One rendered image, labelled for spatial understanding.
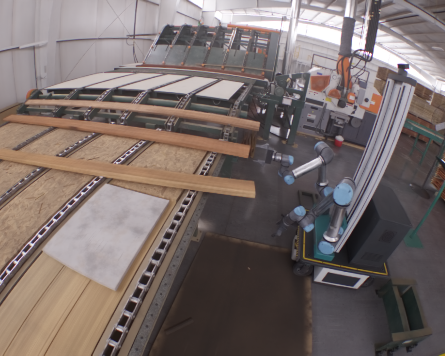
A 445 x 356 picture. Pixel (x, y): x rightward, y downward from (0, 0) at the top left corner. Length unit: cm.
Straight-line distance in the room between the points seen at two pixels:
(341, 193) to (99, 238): 131
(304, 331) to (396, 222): 107
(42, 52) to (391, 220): 777
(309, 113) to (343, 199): 430
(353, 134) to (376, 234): 475
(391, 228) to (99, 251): 185
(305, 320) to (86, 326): 154
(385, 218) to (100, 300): 175
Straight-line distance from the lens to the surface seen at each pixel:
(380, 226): 177
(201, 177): 140
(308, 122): 557
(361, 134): 643
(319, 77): 547
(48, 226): 132
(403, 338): 205
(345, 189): 134
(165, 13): 1326
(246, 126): 230
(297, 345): 183
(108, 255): 106
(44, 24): 725
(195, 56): 721
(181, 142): 187
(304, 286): 209
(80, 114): 342
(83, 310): 98
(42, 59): 729
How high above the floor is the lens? 164
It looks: 32 degrees down
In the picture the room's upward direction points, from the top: 8 degrees clockwise
